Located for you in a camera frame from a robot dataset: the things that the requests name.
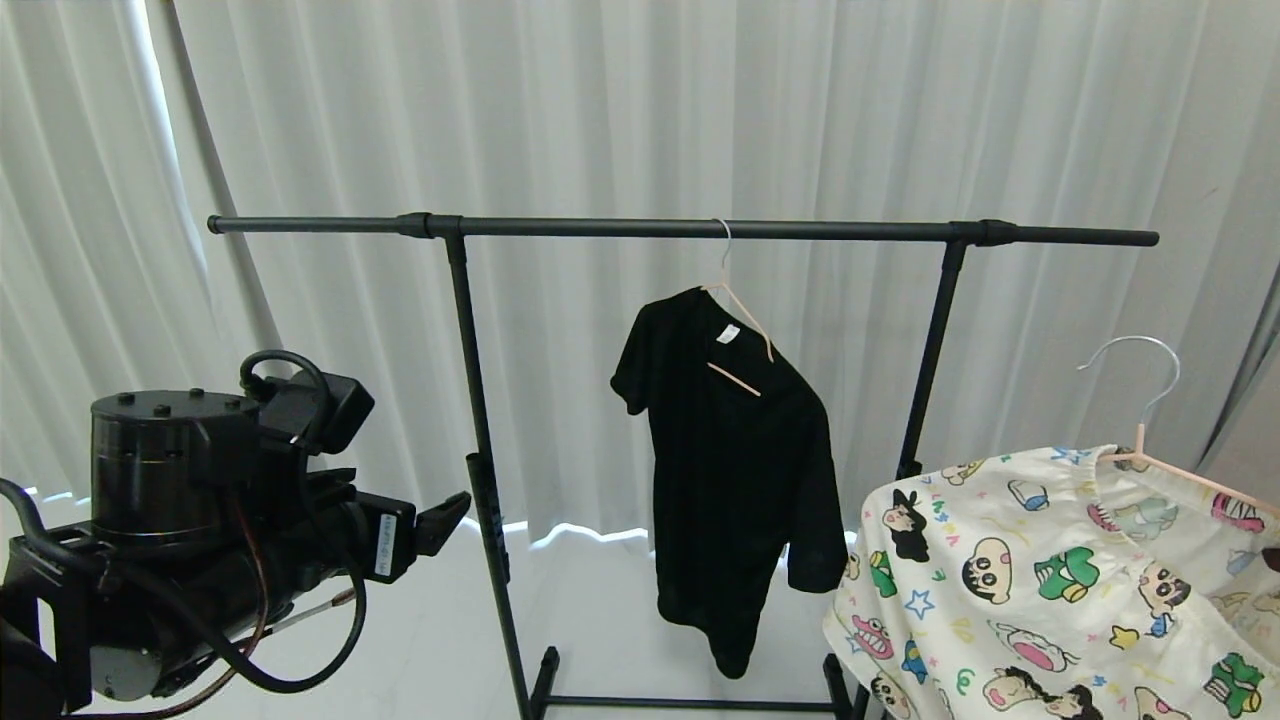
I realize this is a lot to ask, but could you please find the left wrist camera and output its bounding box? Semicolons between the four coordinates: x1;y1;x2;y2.
240;370;376;501

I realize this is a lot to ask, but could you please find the pink clothes hanger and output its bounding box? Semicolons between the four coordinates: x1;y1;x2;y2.
1077;335;1280;519
700;218;776;398

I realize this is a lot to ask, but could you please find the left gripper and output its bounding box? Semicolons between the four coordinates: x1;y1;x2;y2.
120;497;421;693

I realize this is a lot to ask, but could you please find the black clothes rack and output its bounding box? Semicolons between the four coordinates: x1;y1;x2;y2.
208;212;1161;720

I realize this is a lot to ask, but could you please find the cream printed garment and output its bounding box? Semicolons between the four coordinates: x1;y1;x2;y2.
823;445;1280;720

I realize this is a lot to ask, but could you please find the white curtain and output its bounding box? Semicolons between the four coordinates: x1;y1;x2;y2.
0;0;1280;546

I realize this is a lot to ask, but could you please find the black garment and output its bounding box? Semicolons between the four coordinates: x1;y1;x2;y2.
610;288;849;681

